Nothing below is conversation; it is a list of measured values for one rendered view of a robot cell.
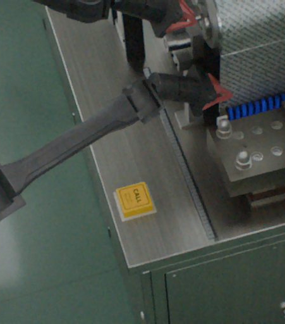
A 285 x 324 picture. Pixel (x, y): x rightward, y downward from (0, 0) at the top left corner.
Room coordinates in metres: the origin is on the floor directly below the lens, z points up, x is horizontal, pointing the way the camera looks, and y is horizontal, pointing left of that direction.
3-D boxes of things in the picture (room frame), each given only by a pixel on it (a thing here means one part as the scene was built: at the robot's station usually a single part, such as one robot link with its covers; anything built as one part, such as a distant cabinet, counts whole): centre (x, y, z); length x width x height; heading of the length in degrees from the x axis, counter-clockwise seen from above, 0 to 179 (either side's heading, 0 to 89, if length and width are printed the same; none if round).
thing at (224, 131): (1.15, -0.19, 1.05); 0.04 x 0.04 x 0.04
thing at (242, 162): (1.06, -0.22, 1.05); 0.04 x 0.04 x 0.04
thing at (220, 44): (1.28, -0.18, 1.25); 0.15 x 0.01 x 0.15; 11
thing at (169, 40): (1.30, -0.09, 1.18); 0.04 x 0.02 x 0.04; 11
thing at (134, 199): (1.08, 0.02, 0.91); 0.07 x 0.07 x 0.02; 11
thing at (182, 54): (1.31, -0.13, 1.05); 0.06 x 0.05 x 0.31; 101
